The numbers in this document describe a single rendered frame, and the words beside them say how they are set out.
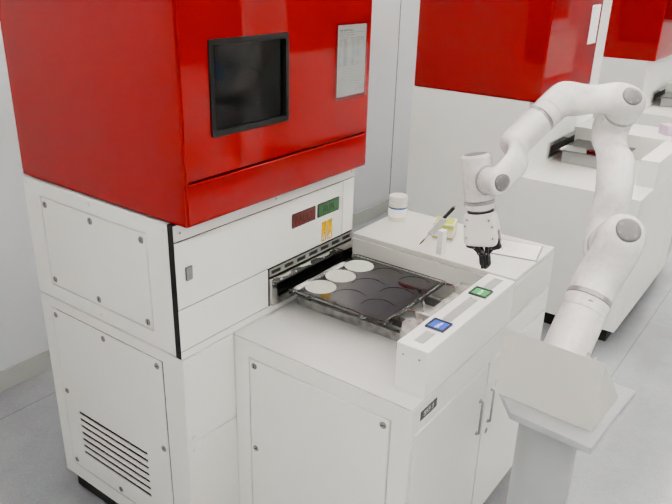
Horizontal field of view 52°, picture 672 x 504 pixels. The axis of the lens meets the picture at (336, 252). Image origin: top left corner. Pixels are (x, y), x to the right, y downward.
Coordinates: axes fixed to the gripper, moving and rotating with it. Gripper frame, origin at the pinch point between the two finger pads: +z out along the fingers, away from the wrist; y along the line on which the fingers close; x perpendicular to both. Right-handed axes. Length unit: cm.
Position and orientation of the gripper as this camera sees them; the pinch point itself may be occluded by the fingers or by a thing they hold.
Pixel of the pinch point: (485, 261)
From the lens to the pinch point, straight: 205.7
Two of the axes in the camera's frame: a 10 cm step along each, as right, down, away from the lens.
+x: 5.8, -3.0, 7.6
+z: 1.4, 9.5, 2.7
